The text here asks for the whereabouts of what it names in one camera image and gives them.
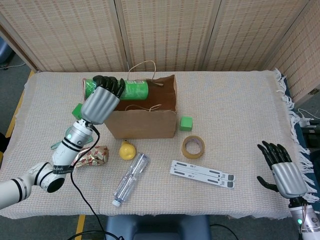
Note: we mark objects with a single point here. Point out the beige woven tablecloth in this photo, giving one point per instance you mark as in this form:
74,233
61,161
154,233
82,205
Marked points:
237,112

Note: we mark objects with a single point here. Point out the yellow pear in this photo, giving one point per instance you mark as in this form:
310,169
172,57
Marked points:
127,151

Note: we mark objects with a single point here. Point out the right black-silver robot hand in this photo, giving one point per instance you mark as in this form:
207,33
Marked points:
288,177

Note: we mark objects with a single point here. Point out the white folding laptop stand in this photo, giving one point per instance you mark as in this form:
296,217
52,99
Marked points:
200,172

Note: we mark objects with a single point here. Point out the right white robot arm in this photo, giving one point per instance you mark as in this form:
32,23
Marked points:
308,222

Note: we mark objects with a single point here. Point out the teal plastic brush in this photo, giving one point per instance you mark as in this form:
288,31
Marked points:
54,146

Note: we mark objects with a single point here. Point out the blue padded seat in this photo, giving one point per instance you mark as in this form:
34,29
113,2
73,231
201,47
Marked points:
157,227

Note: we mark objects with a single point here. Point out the brown paper bag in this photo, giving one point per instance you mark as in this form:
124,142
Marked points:
140,125

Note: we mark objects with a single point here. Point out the left black-silver robot hand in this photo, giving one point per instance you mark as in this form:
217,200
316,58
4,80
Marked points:
100,105

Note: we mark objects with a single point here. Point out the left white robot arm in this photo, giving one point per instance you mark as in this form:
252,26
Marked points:
72,140

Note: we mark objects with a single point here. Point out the white power strip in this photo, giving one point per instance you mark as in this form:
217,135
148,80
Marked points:
305,121

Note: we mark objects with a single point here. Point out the blue-grey office chair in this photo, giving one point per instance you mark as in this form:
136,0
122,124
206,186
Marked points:
4,51

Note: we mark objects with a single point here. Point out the black box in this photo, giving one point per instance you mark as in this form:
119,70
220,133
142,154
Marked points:
312,137

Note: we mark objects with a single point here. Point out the brass screen hinge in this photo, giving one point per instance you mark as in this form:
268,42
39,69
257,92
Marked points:
314,91

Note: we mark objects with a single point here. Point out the woven folding screen panel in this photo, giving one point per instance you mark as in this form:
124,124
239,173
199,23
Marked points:
305,55
250,35
167,35
70,35

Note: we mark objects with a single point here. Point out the gold foil snack packet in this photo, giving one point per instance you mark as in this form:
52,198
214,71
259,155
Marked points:
97,156

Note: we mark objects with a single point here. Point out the clear plastic water bottle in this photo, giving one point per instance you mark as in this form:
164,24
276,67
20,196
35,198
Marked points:
130,175

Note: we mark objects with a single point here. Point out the green chip can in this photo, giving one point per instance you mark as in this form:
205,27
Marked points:
135,90

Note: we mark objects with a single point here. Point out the brown packing tape roll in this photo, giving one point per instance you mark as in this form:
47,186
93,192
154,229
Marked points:
185,150

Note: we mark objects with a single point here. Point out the green block with knob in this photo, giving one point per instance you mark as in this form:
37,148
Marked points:
76,110

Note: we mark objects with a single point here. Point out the green cube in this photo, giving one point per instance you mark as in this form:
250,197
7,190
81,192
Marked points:
186,123

